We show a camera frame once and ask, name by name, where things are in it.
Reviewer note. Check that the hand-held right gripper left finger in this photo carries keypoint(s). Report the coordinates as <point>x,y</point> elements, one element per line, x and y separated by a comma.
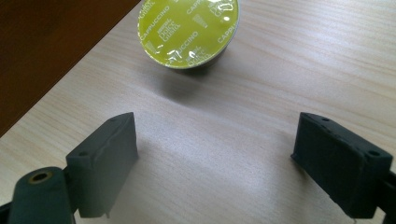
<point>104,168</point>

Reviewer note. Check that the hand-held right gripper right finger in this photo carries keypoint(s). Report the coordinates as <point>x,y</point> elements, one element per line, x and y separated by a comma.
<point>339,168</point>

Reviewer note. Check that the yellow-green coffee capsule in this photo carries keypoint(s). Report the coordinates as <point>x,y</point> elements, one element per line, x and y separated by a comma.
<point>186,31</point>

